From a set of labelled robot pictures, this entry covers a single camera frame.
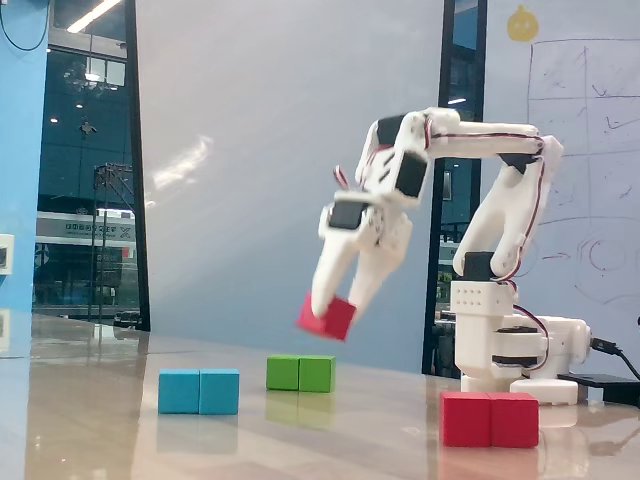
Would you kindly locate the black metal scaffold tower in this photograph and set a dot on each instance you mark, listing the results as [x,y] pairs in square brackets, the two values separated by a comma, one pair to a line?
[100,240]

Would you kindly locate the white wall switch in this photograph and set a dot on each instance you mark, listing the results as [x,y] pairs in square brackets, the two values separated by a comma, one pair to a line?
[5,254]

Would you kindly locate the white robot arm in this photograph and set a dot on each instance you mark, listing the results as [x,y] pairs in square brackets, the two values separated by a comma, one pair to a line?
[500,135]

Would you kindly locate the long green block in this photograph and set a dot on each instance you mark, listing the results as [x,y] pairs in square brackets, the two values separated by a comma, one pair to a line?
[300,374]

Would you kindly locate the small red cube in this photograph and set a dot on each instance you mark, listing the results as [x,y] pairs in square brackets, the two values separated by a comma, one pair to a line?
[337,320]

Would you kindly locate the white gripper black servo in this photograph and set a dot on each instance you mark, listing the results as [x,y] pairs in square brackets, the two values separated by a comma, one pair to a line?
[361,234]

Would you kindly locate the yellow round sticker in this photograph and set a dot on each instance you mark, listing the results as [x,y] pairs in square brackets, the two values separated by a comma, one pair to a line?
[523,25]

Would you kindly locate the flat black box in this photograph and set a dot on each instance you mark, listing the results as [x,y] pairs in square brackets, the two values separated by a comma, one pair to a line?
[610,385]

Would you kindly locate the long red block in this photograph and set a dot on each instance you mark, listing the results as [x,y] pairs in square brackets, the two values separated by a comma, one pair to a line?
[490,420]

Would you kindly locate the long blue block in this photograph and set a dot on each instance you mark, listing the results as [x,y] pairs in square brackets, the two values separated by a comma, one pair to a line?
[199,392]

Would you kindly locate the black window frame post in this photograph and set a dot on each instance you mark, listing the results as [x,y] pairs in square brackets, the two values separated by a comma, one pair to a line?
[136,165]
[462,60]

